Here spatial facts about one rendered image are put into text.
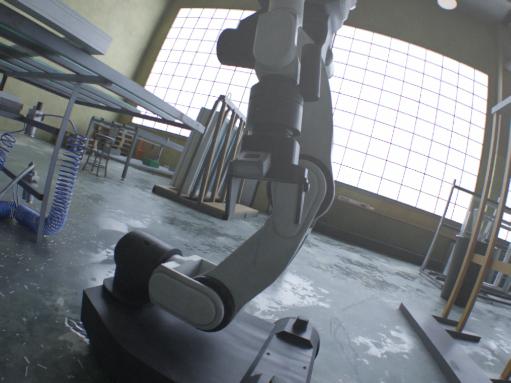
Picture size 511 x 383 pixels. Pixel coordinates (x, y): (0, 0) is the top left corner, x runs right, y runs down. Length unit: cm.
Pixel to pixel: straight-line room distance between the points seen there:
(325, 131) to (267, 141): 22
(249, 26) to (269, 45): 32
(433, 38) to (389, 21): 148
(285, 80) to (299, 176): 15
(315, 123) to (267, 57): 23
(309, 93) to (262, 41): 11
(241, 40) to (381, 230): 696
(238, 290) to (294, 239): 19
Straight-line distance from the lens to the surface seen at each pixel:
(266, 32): 46
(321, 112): 62
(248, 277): 63
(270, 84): 42
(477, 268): 356
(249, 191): 702
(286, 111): 41
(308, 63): 46
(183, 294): 65
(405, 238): 762
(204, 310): 64
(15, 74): 212
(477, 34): 1072
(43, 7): 94
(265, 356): 73
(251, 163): 36
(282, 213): 54
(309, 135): 60
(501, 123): 900
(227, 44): 76
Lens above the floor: 59
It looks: 1 degrees down
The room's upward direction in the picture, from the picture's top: 18 degrees clockwise
